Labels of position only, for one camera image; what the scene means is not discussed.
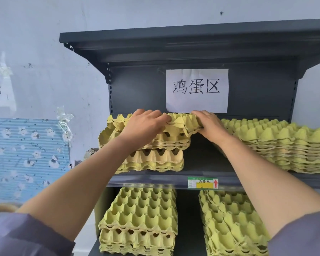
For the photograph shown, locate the person's left hand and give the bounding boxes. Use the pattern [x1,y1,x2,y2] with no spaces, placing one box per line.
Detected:
[122,109,172,150]

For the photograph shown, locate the person's right hand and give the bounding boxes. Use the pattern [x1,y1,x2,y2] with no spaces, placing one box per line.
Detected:
[191,110,231,145]

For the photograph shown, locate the yellow cardboard egg tray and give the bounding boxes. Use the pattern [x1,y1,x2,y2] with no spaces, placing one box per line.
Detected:
[107,112,204,137]

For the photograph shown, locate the person's right forearm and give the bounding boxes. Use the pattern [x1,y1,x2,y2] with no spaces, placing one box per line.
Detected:
[215,136,320,238]

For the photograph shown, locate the person's left forearm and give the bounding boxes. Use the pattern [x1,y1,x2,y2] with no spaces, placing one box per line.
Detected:
[16,134,150,241]

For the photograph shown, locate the white paper sign black characters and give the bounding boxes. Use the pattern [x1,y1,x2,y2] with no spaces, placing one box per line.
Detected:
[165,69,229,113]

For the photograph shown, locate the stack of yellow egg trays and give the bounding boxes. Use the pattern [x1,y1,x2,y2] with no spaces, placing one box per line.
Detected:
[98,187,178,256]
[199,190,271,256]
[98,122,191,175]
[220,118,320,175]

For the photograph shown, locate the green yellow shelf price label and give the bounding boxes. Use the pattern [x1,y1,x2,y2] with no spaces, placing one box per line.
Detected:
[187,177,219,190]

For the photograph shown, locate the checked fabric item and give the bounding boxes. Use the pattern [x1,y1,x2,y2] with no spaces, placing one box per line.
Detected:
[81,148,102,161]

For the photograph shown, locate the dark grey metal shelf rack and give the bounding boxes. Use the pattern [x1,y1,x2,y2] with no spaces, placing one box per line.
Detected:
[59,19,320,256]

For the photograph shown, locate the crumpled clear tape piece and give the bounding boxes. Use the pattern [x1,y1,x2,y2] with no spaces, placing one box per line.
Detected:
[55,106,74,139]

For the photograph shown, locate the grey right sleeve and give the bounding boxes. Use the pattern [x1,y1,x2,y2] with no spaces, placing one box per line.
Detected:
[267,210,320,256]

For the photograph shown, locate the grey sleeve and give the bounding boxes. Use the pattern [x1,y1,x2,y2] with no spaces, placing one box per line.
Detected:
[267,210,320,256]
[0,212,76,256]

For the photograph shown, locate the grey left sleeve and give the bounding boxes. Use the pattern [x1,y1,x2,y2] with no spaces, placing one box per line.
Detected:
[0,212,76,256]

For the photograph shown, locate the blue patterned wall sheet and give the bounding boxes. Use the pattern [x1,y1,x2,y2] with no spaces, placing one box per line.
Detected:
[0,117,72,206]

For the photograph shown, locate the white paper wall notice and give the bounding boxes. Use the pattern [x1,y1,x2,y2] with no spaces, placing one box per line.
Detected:
[0,65,16,107]

